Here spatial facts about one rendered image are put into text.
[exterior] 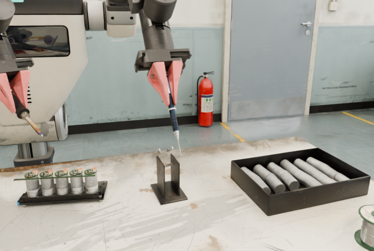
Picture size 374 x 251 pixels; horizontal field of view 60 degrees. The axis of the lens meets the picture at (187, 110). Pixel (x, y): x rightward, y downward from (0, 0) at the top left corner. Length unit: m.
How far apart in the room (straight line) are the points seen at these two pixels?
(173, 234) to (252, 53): 3.02
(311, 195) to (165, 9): 0.44
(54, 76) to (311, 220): 0.75
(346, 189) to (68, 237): 0.53
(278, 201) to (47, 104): 0.69
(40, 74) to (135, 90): 2.30
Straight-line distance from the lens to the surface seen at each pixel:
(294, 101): 3.87
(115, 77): 3.22
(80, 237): 0.62
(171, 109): 0.60
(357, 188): 0.76
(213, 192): 0.71
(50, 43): 0.99
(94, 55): 3.18
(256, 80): 3.58
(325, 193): 0.71
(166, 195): 0.69
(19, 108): 0.73
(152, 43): 0.63
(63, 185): 0.70
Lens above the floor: 1.11
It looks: 16 degrees down
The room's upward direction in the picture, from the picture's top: straight up
